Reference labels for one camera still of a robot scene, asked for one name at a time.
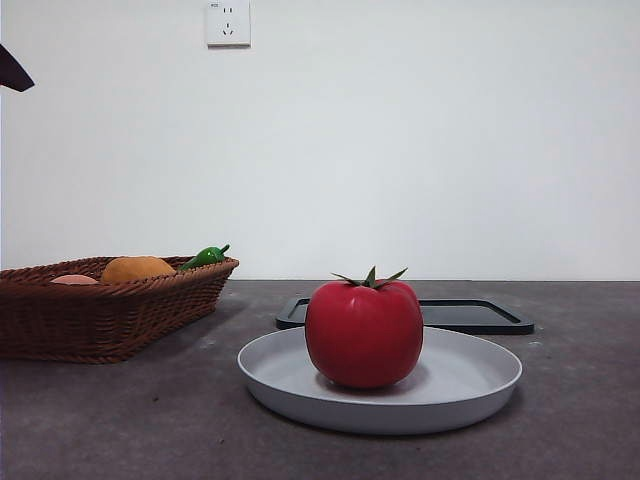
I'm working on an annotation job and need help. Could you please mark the red tomato with green stem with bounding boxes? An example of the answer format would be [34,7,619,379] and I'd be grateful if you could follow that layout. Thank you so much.
[304,265,425,390]

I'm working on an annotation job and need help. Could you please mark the yellow-brown potato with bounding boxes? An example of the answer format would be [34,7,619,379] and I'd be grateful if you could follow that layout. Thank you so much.
[101,255,177,284]

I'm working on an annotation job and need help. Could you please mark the black flat tray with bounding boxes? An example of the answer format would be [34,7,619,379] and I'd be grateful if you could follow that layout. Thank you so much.
[275,297,535,336]

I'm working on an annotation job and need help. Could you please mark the light grey round plate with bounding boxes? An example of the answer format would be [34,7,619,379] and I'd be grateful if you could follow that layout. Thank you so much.
[236,324,524,436]

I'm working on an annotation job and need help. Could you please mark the pale pink egg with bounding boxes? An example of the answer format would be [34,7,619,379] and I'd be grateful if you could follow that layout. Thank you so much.
[48,273,101,287]

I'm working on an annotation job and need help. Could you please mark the white wall socket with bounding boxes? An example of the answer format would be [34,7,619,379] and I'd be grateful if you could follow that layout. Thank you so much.
[206,0,252,49]

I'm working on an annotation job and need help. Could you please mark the brown wicker basket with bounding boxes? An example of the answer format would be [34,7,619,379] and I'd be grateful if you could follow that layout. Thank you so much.
[0,255,240,365]

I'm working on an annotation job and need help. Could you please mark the green chili pepper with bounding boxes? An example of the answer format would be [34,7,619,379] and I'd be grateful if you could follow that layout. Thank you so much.
[177,243,231,272]

